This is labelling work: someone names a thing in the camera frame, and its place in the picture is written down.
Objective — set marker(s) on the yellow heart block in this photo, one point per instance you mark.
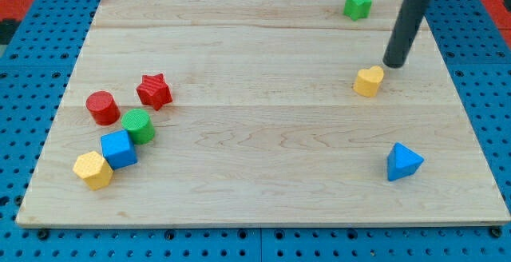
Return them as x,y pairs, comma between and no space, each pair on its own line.
367,81

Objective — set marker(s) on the green star block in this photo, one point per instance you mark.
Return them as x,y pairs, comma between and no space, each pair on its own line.
356,9

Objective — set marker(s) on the red star block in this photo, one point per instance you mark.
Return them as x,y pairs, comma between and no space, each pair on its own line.
154,91

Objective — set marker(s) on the red cylinder block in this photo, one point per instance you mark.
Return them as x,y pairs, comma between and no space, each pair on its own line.
102,107

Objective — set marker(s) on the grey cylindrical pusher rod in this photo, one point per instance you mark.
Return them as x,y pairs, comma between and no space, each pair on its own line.
405,29

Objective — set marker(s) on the green cylinder block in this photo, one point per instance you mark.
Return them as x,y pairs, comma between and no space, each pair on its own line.
139,126

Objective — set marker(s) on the light wooden board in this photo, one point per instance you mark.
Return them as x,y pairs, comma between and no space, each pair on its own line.
264,129

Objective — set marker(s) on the blue cube block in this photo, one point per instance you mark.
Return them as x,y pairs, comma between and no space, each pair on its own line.
118,149

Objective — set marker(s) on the blue triangular prism block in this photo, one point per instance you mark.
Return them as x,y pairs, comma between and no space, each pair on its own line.
402,162

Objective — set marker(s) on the yellow hexagon block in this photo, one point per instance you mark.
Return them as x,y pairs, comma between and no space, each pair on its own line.
93,169

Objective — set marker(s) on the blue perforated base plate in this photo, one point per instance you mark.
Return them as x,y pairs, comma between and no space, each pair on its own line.
39,60

